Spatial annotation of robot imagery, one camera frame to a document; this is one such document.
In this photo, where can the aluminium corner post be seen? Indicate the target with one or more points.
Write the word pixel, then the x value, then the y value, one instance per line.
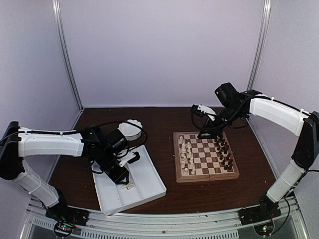
pixel 264 26
pixel 65 53

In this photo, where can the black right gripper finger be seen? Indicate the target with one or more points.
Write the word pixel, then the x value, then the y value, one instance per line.
pixel 205 133
pixel 216 132

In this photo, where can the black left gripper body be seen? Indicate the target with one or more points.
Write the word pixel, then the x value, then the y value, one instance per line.
pixel 105 162

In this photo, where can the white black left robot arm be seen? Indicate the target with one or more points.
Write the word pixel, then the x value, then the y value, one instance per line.
pixel 19 142

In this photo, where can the wooden chess board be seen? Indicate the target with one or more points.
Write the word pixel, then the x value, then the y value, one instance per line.
pixel 206 162

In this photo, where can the row of dark chess pieces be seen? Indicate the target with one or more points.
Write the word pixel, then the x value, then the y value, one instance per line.
pixel 224 154

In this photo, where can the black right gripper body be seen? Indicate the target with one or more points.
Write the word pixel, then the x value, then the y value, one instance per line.
pixel 231 115

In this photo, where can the pile of white chess pieces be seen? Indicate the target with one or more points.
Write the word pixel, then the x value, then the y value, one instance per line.
pixel 128 186

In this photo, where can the left aluminium corner post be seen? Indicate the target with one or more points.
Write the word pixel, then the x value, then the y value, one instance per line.
pixel 65 53

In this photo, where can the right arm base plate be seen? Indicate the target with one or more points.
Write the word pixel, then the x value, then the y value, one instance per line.
pixel 256 214

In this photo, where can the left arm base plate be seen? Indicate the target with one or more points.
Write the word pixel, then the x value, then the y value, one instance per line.
pixel 72 216

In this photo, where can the white compartment tray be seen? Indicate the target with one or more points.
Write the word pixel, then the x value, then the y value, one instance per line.
pixel 148 186

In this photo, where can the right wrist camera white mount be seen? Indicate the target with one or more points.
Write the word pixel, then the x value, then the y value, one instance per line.
pixel 201 110

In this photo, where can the white scalloped bowl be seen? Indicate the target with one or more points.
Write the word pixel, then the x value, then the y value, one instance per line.
pixel 131 132

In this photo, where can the right aluminium corner post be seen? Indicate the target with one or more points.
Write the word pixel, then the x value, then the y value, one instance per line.
pixel 264 26

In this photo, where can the aluminium front frame rail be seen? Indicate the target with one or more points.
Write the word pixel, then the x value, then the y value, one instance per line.
pixel 213 225

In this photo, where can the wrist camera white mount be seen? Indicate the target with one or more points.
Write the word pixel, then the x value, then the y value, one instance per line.
pixel 201 110
pixel 130 158

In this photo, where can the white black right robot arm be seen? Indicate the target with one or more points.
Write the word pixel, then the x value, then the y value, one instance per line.
pixel 301 123

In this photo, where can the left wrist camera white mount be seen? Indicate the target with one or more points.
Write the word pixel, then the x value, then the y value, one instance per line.
pixel 130 158

